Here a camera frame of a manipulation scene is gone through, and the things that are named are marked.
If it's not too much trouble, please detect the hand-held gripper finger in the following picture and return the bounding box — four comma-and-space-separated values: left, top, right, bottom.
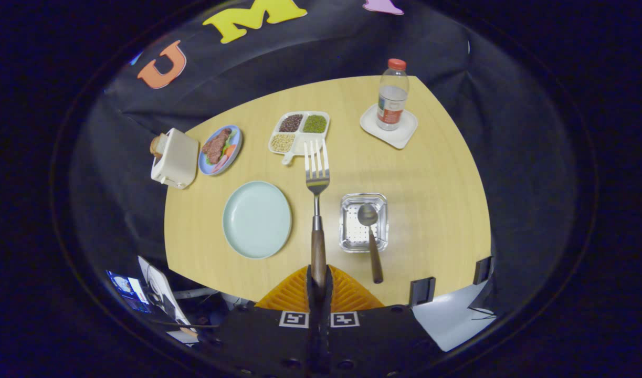
218, 265, 321, 378
320, 265, 442, 378

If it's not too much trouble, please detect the spoon with wooden handle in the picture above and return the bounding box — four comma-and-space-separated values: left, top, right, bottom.
357, 203, 384, 285

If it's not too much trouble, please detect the fork with wooden handle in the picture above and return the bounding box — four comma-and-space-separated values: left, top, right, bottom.
304, 138, 331, 287

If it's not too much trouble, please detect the metal drain basket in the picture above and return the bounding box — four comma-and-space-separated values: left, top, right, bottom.
339, 192, 389, 254

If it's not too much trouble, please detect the black table clamp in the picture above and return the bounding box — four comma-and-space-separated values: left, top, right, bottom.
473, 256, 494, 286
408, 277, 436, 307

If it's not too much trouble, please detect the light green plate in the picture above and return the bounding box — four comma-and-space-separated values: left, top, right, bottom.
223, 181, 292, 260

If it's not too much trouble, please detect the white metal bar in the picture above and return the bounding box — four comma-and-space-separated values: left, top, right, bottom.
174, 287, 219, 300

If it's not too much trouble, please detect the white divided dish with beans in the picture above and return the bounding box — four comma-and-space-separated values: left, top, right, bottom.
268, 111, 331, 166

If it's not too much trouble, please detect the lit screen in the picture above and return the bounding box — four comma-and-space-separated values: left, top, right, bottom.
106, 270, 152, 314

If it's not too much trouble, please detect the white square coaster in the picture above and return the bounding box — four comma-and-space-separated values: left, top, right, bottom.
360, 103, 419, 150

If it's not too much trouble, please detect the blue plate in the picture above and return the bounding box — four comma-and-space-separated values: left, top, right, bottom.
198, 124, 243, 176

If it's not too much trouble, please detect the brown steak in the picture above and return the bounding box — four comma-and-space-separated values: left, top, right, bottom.
202, 129, 232, 164

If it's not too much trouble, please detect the white toaster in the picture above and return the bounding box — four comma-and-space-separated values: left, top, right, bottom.
151, 128, 199, 190

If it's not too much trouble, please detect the clear plastic bottle red cap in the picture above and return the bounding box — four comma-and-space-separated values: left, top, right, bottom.
376, 58, 409, 131

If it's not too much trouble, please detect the toasted bread slice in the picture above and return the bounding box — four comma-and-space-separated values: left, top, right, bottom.
150, 133, 168, 160

